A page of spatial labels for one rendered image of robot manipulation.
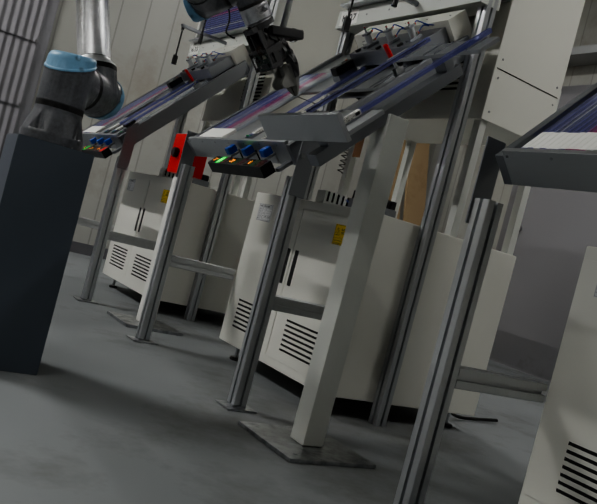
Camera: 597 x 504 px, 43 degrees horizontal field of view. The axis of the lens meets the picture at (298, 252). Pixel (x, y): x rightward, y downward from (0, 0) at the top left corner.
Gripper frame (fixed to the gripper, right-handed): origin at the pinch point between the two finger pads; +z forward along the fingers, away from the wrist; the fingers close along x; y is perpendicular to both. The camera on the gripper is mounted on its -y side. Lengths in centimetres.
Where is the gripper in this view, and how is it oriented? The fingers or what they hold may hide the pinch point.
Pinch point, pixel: (295, 90)
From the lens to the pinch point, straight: 206.5
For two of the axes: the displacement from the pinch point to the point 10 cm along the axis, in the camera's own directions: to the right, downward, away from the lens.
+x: 6.7, 0.2, -7.4
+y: -6.3, 5.4, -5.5
